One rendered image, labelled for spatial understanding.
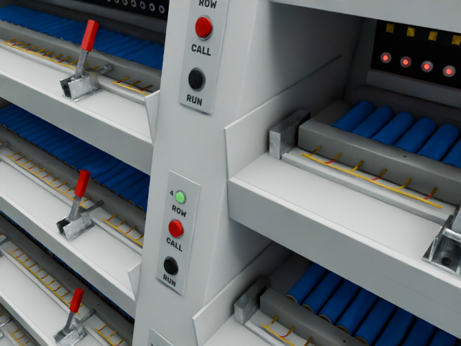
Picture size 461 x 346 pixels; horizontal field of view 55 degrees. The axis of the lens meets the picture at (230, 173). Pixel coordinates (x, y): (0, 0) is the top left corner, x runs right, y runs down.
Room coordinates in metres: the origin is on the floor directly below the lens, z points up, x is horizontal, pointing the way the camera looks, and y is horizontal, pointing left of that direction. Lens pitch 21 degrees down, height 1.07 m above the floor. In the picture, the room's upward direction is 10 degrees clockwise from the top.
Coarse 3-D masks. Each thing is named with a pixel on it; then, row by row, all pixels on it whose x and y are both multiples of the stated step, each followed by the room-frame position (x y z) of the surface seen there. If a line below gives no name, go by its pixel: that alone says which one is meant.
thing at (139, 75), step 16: (0, 32) 0.72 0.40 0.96; (16, 32) 0.69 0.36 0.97; (32, 32) 0.68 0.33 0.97; (16, 48) 0.66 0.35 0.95; (32, 48) 0.65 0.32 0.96; (48, 48) 0.64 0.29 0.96; (64, 48) 0.61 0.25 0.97; (80, 48) 0.61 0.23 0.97; (96, 64) 0.58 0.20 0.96; (112, 64) 0.56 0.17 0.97; (128, 64) 0.55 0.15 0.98; (128, 80) 0.55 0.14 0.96; (144, 80) 0.53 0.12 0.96; (160, 80) 0.51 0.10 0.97
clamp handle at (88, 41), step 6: (90, 24) 0.53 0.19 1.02; (96, 24) 0.53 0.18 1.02; (90, 30) 0.53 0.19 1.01; (96, 30) 0.53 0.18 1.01; (84, 36) 0.53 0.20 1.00; (90, 36) 0.53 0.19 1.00; (84, 42) 0.53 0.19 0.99; (90, 42) 0.53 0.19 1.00; (84, 48) 0.52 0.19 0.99; (90, 48) 0.53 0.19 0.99; (84, 54) 0.52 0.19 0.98; (84, 60) 0.52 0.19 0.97; (78, 66) 0.52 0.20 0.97; (84, 66) 0.52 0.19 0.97; (78, 72) 0.52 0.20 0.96; (78, 78) 0.52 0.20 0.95
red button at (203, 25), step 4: (200, 20) 0.38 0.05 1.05; (204, 20) 0.38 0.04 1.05; (208, 20) 0.38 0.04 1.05; (196, 24) 0.38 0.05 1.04; (200, 24) 0.38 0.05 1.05; (204, 24) 0.38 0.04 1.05; (208, 24) 0.38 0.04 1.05; (196, 28) 0.38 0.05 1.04; (200, 28) 0.38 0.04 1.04; (204, 28) 0.38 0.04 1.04; (208, 28) 0.38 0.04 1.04; (196, 32) 0.38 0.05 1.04; (200, 32) 0.38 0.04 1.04; (204, 32) 0.38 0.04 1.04; (208, 32) 0.38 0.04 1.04; (200, 36) 0.38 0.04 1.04; (204, 36) 0.38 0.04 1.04
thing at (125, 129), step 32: (0, 0) 0.88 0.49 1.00; (64, 0) 0.80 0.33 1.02; (0, 64) 0.63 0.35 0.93; (32, 64) 0.62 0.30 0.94; (64, 64) 0.62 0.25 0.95; (0, 96) 0.62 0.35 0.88; (32, 96) 0.55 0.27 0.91; (96, 96) 0.52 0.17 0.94; (64, 128) 0.52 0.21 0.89; (96, 128) 0.47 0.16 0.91; (128, 128) 0.44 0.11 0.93; (128, 160) 0.45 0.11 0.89
